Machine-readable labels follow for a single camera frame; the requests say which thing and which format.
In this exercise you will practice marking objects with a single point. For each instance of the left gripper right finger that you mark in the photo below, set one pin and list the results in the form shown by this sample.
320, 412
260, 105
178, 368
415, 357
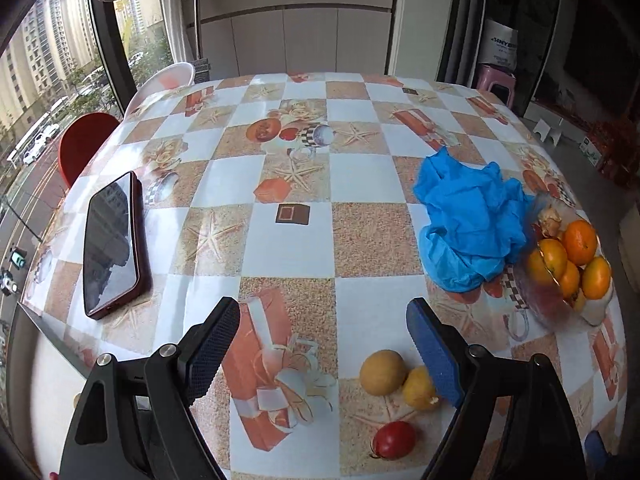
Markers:
441, 348

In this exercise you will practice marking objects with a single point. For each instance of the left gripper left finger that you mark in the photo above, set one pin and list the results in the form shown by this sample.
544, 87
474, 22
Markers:
203, 347

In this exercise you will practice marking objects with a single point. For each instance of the brown kiwi fruit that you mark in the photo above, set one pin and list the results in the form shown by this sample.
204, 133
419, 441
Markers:
418, 391
382, 373

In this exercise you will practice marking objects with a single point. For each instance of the red-cased smartphone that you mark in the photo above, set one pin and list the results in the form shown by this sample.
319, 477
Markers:
115, 264

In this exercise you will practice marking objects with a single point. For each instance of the orange in bowl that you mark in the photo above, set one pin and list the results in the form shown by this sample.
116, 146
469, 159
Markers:
580, 242
546, 263
569, 282
596, 279

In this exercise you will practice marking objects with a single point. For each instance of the blue crumpled plastic bag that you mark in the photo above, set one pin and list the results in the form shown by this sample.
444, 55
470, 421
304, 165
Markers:
478, 222

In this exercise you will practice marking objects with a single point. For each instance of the glass fruit bowl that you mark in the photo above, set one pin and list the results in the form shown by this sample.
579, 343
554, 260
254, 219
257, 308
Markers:
546, 302

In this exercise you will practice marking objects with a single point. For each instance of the white shallow box tray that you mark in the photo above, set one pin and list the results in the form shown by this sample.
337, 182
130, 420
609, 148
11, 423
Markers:
46, 368

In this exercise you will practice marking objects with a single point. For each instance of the walnut in bowl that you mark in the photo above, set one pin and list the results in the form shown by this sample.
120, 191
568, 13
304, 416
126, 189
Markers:
550, 221

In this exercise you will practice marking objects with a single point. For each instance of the checkered fruit-print tablecloth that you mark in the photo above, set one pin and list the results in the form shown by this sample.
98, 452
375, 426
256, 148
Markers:
294, 195

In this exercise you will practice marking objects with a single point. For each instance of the red plastic chair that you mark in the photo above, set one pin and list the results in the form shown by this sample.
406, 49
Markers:
80, 141

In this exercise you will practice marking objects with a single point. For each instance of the pink plastic stool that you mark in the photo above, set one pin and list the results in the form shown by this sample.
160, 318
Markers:
497, 81

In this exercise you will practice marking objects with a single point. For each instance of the white printed bag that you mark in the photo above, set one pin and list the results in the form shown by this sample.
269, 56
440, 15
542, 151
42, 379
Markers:
499, 46

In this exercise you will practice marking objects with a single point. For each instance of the white sideboard cabinet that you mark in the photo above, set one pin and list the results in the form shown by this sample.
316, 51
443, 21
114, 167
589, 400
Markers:
248, 37

